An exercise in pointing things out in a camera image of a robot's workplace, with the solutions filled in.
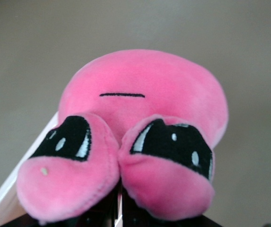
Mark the pink plush toy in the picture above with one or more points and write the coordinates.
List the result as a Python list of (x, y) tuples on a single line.
[(137, 118)]

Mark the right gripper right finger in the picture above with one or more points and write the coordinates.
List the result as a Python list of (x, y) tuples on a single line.
[(135, 221)]

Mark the pink plastic box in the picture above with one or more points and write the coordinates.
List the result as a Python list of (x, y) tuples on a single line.
[(7, 186)]

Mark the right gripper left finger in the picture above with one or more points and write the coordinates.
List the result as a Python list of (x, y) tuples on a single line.
[(97, 221)]

